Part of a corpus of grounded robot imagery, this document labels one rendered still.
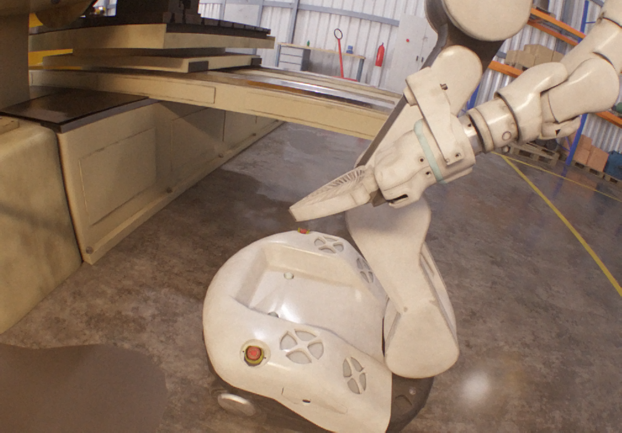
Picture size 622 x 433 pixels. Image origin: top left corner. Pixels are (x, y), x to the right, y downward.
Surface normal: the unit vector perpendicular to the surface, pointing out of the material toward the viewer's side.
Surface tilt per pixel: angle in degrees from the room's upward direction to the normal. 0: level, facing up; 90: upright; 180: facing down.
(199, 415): 0
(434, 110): 79
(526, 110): 75
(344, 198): 97
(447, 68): 88
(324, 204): 101
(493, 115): 59
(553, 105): 106
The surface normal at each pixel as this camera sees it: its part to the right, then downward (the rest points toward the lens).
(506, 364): 0.16, -0.87
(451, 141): -0.41, -0.05
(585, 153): -0.22, 0.42
